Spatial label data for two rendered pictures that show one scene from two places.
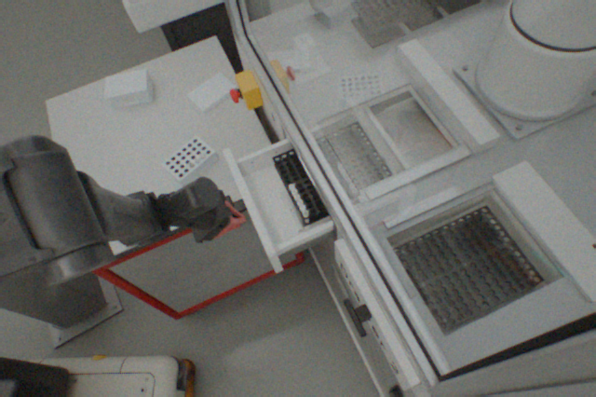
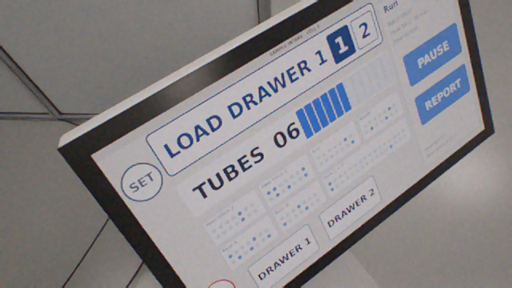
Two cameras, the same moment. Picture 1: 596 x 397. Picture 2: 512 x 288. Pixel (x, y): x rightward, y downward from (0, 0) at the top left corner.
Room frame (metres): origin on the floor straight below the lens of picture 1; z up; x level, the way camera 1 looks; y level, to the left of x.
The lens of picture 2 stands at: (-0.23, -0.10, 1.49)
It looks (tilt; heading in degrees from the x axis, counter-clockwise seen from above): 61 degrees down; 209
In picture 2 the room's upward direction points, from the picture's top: 6 degrees counter-clockwise
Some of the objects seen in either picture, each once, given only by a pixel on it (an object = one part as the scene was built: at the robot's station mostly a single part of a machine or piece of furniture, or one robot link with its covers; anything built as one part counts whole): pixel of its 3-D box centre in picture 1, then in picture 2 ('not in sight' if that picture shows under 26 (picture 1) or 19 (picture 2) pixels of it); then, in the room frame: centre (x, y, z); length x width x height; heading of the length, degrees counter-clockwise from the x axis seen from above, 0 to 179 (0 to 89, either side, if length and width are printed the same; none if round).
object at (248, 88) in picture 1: (248, 90); not in sight; (0.79, 0.07, 0.88); 0.07 x 0.05 x 0.07; 14
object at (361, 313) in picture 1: (359, 314); not in sight; (0.16, -0.07, 0.91); 0.07 x 0.04 x 0.01; 14
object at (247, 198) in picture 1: (251, 209); not in sight; (0.44, 0.11, 0.87); 0.29 x 0.02 x 0.11; 14
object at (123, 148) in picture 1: (196, 197); not in sight; (0.80, 0.37, 0.38); 0.62 x 0.58 x 0.76; 14
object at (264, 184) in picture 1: (335, 174); not in sight; (0.49, -0.09, 0.86); 0.40 x 0.26 x 0.06; 104
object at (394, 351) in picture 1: (372, 312); not in sight; (0.16, -0.09, 0.87); 0.29 x 0.02 x 0.11; 14
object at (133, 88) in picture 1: (129, 88); not in sight; (0.98, 0.44, 0.79); 0.13 x 0.09 x 0.05; 90
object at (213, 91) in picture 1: (211, 92); not in sight; (0.91, 0.19, 0.77); 0.13 x 0.09 x 0.02; 121
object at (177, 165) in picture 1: (190, 161); not in sight; (0.67, 0.27, 0.78); 0.12 x 0.08 x 0.04; 125
